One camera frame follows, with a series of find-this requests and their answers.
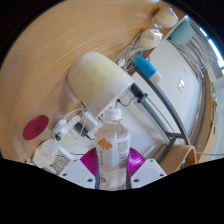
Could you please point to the long wooden wall shelf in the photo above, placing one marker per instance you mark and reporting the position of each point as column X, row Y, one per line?
column 209, row 116

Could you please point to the grey metal desk frame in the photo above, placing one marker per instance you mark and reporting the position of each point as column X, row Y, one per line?
column 166, row 103

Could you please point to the blue tube white cap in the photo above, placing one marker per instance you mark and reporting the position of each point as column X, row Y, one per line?
column 145, row 66

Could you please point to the flat round red coaster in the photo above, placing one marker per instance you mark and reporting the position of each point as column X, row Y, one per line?
column 36, row 127

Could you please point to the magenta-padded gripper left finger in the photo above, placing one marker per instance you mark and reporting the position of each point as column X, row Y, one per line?
column 78, row 171

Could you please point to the round white wrapped bun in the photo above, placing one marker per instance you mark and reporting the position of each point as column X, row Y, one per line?
column 165, row 17
column 150, row 37

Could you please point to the black charger plug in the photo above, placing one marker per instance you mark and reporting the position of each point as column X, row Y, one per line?
column 81, row 130

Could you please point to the teal pillow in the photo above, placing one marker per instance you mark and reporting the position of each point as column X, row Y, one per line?
column 182, row 32

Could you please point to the clear plastic water bottle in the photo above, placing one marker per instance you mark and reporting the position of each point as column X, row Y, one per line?
column 112, row 150

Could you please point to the small black adapter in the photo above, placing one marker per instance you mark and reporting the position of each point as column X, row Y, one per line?
column 138, row 92

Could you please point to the cream ceramic mug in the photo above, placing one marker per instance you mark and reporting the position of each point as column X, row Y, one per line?
column 98, row 81

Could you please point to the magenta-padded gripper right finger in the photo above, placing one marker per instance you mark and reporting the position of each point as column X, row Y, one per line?
column 146, row 171

